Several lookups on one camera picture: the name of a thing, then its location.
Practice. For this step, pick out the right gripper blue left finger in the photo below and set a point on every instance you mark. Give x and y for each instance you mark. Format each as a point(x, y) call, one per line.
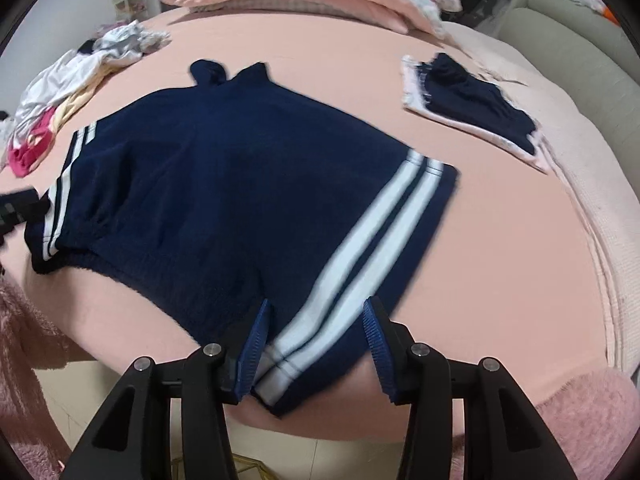
point(129, 438)

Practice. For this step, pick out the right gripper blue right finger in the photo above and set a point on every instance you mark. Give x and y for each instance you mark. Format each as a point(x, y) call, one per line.
point(504, 435)

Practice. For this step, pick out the navy shorts with white stripes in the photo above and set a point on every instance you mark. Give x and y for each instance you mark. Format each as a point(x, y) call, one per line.
point(236, 194)

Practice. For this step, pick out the navy garment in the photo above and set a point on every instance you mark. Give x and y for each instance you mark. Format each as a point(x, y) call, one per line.
point(475, 100)

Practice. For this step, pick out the magenta pink garment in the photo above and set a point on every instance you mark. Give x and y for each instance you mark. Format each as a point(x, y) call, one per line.
point(25, 159)

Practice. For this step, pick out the cream yellow garment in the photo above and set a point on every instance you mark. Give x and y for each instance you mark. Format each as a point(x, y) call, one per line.
point(79, 98)

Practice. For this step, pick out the white garment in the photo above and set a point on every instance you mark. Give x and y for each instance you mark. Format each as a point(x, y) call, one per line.
point(70, 73)

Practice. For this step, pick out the pink fuzzy sleeve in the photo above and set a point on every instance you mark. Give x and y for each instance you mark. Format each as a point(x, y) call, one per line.
point(30, 342)

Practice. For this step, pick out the grey patterned crumpled garment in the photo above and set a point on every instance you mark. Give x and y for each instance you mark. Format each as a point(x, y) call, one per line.
point(127, 44)

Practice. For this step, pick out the beige knitted blanket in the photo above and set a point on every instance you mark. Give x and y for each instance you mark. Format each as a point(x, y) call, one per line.
point(585, 164)

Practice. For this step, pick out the grey green headboard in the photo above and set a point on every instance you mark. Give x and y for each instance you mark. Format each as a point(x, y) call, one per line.
point(587, 56)

